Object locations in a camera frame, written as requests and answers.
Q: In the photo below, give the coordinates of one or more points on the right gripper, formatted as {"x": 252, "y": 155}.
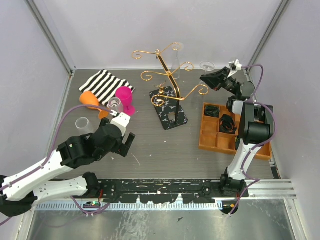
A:
{"x": 216, "y": 79}

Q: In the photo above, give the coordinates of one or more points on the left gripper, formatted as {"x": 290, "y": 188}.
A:
{"x": 123, "y": 148}

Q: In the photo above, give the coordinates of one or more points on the clear champagne flute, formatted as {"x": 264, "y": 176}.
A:
{"x": 175, "y": 68}
{"x": 207, "y": 66}

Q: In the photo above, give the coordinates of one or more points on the clear round wine glass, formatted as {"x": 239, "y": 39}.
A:
{"x": 116, "y": 106}

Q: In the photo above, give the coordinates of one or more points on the pink plastic wine glass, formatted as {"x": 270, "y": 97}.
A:
{"x": 125, "y": 95}

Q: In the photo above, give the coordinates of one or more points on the gold wine glass rack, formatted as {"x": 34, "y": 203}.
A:
{"x": 167, "y": 99}

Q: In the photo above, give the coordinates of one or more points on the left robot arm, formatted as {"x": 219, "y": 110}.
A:
{"x": 35, "y": 185}

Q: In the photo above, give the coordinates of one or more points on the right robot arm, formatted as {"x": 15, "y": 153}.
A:
{"x": 236, "y": 173}

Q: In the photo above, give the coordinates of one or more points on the orange plastic wine glass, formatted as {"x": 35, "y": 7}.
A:
{"x": 88, "y": 98}

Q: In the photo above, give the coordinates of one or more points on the black coil top left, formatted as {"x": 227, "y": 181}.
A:
{"x": 211, "y": 111}

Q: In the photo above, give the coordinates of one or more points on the black coil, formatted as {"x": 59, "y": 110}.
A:
{"x": 211, "y": 111}
{"x": 227, "y": 124}

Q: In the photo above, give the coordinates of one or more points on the black coil centre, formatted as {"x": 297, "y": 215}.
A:
{"x": 227, "y": 124}

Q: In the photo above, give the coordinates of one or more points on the striped black white cloth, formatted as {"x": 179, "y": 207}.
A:
{"x": 104, "y": 85}

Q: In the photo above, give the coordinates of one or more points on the orange compartment tray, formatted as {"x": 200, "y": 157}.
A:
{"x": 212, "y": 135}

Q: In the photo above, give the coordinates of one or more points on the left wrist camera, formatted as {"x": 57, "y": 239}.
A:
{"x": 121, "y": 121}

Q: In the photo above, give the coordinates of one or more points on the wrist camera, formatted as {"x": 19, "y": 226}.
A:
{"x": 121, "y": 121}
{"x": 234, "y": 66}

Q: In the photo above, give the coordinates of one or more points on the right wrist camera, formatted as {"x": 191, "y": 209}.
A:
{"x": 234, "y": 66}

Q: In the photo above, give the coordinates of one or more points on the black mounting base plate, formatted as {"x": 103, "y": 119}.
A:
{"x": 160, "y": 191}

